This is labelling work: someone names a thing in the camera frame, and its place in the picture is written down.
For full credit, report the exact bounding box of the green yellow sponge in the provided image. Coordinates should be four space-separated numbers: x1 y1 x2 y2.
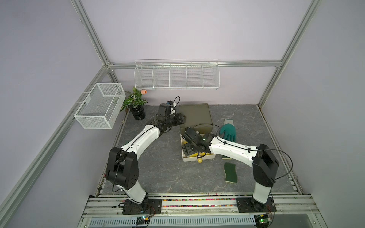
224 162 238 183

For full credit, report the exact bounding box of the olive three-drawer storage box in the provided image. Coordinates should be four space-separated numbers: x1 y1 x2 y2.
179 103 213 135

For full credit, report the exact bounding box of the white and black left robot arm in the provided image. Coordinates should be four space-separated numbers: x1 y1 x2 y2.
105 101 186 204

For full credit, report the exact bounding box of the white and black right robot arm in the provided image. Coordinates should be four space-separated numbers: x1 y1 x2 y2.
182 127 279 213

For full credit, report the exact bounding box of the green rubber glove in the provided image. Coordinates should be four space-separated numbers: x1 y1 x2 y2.
219 119 237 142

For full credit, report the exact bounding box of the potted green plant black pot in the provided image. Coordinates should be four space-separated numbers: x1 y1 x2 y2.
120 87 147 121

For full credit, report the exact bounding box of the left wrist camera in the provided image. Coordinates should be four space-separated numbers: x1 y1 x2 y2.
166 100 176 115

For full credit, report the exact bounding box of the long white wire shelf basket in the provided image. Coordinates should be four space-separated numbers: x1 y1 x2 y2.
134 59 220 90

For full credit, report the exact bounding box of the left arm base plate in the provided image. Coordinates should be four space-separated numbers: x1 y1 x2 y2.
122 199 162 215

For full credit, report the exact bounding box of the white wire cube basket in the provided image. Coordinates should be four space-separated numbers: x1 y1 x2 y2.
74 83 126 130

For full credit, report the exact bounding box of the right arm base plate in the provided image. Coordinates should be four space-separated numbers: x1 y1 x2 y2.
236 197 277 213

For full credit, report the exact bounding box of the white slotted cable duct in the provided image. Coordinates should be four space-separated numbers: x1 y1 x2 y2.
84 215 256 228

